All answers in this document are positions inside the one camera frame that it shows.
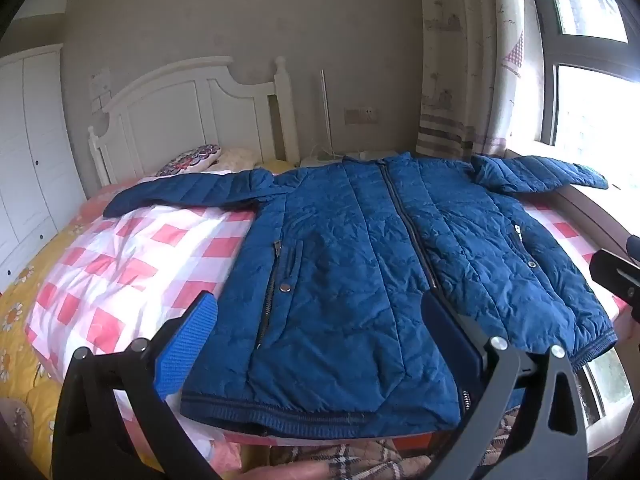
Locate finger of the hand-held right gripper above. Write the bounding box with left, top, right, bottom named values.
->
left=589, top=249, right=640, bottom=321

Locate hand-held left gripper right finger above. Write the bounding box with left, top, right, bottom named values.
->
left=421, top=290, right=590, bottom=480

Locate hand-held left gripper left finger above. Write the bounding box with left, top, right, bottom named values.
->
left=52, top=290, right=221, bottom=480

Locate blue quilted jacket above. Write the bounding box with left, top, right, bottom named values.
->
left=102, top=152, right=617, bottom=438

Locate pink white checked blanket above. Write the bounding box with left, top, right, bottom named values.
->
left=25, top=175, right=631, bottom=461

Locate plaid cloth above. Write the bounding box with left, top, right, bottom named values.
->
left=270, top=410, right=526, bottom=480

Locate yellow floral bedsheet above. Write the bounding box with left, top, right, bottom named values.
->
left=0, top=200, right=126, bottom=480

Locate window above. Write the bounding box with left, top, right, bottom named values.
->
left=522, top=0, right=640, bottom=191

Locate colourful patterned pillow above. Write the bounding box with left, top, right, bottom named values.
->
left=155, top=144, right=223, bottom=178

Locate cream fluffy pillow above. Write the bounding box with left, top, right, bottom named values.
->
left=217, top=147, right=268, bottom=173

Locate white nightstand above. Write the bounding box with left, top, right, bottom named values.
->
left=300, top=149, right=391, bottom=168

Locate white wooden headboard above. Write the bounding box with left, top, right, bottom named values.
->
left=87, top=56, right=301, bottom=188

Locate white wardrobe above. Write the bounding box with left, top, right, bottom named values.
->
left=0, top=44, right=88, bottom=293

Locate white slim desk lamp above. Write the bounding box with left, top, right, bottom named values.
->
left=312, top=71, right=337, bottom=163

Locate beige printed curtain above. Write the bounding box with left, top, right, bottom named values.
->
left=415, top=0, right=543, bottom=161

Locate wall socket panel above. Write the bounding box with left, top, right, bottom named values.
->
left=345, top=106, right=379, bottom=125

